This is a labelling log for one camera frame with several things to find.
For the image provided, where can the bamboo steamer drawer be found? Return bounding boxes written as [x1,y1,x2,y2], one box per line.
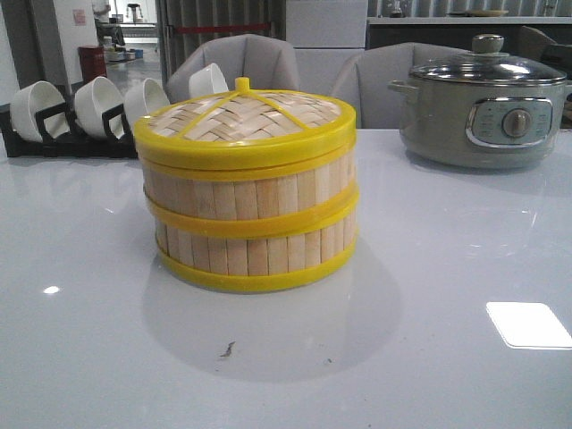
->
[142,143,358,239]
[156,209,358,293]

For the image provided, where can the woven bamboo steamer lid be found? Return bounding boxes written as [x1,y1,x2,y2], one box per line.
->
[134,77,357,172]

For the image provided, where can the grey chair left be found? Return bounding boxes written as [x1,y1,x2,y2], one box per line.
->
[165,34,300,103]

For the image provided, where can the grey chair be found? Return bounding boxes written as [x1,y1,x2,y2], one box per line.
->
[331,42,463,129]
[165,34,300,103]

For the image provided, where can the white bowl rightmost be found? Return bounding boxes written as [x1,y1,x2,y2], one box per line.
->
[189,63,229,98]

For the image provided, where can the white bowl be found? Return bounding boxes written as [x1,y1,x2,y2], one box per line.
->
[189,63,229,98]
[123,78,170,131]
[74,76,123,139]
[10,80,64,142]

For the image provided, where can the grey chair right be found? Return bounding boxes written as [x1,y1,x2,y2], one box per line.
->
[331,42,463,129]

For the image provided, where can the white cabinet background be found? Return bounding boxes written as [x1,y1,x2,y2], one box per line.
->
[285,1,368,95]

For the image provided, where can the grey electric cooking pot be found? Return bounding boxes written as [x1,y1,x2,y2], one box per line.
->
[388,78,571,169]

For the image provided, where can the black bowl rack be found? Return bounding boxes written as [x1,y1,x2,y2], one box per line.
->
[1,100,137,158]

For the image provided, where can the red bin background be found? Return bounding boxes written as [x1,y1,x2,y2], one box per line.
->
[78,46,107,84]

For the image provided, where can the glass pot lid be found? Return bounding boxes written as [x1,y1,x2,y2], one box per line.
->
[409,34,567,87]

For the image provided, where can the white bowl far left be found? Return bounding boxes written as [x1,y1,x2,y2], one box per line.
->
[10,80,64,142]

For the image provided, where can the person in background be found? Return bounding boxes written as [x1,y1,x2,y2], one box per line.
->
[91,0,125,46]

